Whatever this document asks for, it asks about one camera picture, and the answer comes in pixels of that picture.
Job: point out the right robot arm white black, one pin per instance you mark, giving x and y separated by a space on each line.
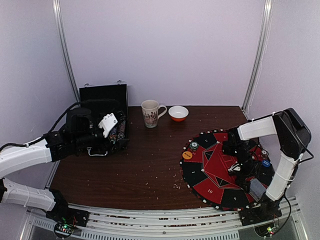
287 137

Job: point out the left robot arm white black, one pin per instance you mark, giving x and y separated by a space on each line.
15 157

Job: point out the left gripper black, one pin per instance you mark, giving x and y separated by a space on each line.
106 146

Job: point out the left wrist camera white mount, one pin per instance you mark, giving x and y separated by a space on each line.
108 122

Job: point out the red black poker mat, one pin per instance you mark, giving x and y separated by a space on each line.
206 174

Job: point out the white floral ceramic mug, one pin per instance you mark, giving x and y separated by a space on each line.
152 111

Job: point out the black poker chip case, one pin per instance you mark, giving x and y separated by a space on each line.
102 97

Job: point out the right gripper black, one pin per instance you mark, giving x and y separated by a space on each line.
243 180

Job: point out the aluminium front rail base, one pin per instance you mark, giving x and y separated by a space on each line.
185 224

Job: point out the aluminium frame post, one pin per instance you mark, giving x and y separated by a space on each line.
63 43
257 64

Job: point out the blue small blind button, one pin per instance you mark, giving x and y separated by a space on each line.
266 163

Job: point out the orange white ceramic bowl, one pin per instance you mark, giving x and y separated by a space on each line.
178 113

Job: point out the deck of playing cards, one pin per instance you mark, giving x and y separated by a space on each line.
256 189

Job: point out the left aluminium frame post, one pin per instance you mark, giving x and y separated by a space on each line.
63 43

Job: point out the stack of poker chips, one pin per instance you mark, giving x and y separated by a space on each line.
264 154
193 146

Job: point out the orange big blind button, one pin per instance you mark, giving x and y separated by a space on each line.
187 155

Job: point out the right aluminium frame post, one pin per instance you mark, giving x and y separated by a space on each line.
257 64

